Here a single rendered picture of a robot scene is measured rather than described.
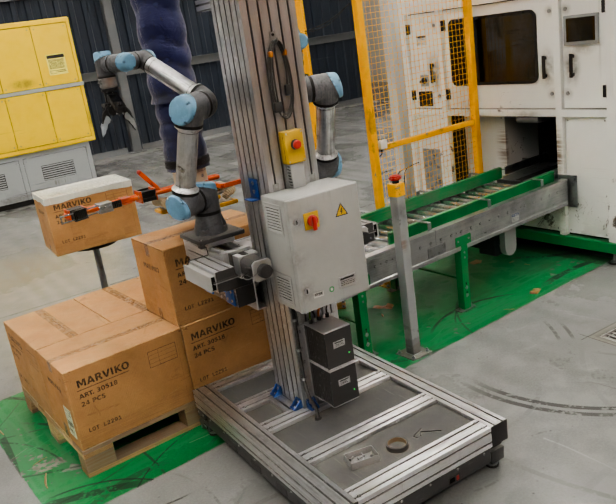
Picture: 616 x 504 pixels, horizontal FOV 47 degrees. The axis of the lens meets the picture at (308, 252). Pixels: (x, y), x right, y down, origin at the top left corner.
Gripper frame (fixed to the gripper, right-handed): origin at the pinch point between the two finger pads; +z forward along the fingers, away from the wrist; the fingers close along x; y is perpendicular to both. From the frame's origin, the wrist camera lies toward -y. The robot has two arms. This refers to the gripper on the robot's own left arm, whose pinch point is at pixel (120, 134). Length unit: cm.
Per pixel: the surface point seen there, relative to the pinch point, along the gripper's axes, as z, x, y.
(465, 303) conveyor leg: 147, -197, 5
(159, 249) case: 58, -9, 10
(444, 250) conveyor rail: 107, -182, 4
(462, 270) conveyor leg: 125, -196, 5
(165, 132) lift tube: 5.7, -28.9, 23.0
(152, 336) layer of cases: 98, 4, 7
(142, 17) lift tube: -48, -29, 22
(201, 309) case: 93, -23, 7
